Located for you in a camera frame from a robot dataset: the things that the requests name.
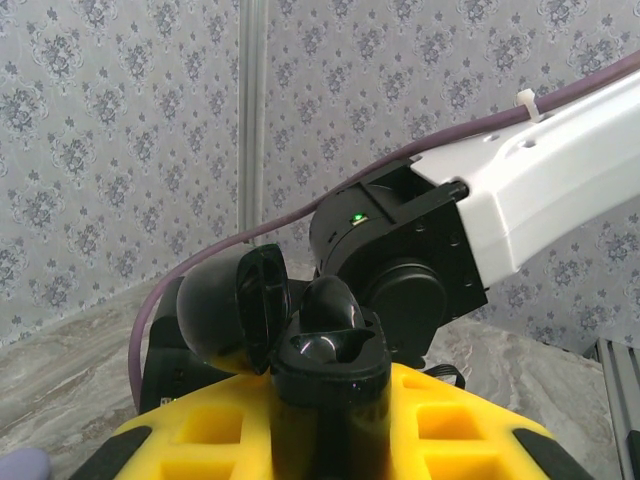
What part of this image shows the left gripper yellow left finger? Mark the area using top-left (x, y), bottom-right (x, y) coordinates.
top-left (113, 369), bottom-right (281, 480)

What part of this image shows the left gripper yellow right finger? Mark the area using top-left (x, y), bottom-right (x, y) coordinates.
top-left (384, 362), bottom-right (569, 480)

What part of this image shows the small black earbud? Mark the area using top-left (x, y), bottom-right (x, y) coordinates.
top-left (303, 274), bottom-right (362, 335)

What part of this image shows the black round earbud charging case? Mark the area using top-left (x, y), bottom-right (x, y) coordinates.
top-left (175, 243), bottom-right (392, 480)

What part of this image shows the white zip tie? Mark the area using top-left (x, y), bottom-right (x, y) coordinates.
top-left (516, 89), bottom-right (545, 124)

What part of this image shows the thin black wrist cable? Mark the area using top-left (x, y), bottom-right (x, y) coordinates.
top-left (422, 363), bottom-right (467, 392)

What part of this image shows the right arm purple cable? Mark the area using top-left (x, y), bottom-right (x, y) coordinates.
top-left (128, 47), bottom-right (640, 411)

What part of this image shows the aluminium table side rail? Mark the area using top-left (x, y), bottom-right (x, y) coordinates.
top-left (593, 337), bottom-right (640, 480)

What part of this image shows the aluminium corner post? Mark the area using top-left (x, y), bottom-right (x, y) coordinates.
top-left (238, 0), bottom-right (271, 246)

